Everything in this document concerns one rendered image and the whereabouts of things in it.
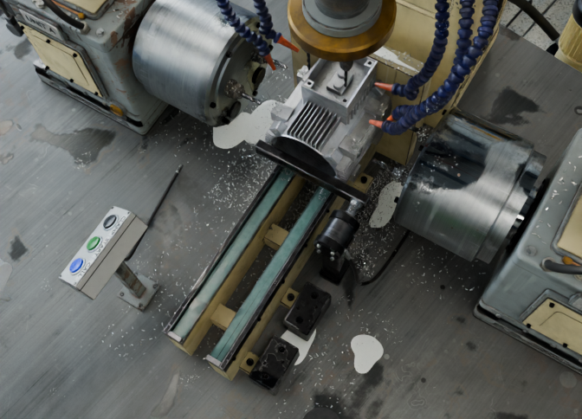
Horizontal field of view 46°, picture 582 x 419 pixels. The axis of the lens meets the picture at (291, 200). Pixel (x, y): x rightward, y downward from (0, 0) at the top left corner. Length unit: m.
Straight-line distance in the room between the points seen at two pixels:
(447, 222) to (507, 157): 0.15
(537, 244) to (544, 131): 0.58
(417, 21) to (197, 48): 0.43
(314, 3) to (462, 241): 0.49
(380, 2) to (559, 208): 0.46
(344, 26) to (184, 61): 0.39
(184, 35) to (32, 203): 0.58
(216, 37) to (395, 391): 0.79
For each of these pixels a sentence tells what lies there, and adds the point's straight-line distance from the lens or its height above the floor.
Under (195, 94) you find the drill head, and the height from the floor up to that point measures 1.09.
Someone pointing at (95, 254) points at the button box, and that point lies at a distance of 1.29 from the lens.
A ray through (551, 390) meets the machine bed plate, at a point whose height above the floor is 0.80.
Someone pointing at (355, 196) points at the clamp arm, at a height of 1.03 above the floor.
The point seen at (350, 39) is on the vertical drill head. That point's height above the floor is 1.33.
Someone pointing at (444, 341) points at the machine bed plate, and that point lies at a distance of 1.49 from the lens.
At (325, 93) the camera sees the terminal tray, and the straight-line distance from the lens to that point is 1.33.
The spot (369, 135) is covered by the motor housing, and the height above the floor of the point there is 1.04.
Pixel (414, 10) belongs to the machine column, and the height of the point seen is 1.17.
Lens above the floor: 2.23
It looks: 66 degrees down
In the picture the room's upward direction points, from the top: 6 degrees counter-clockwise
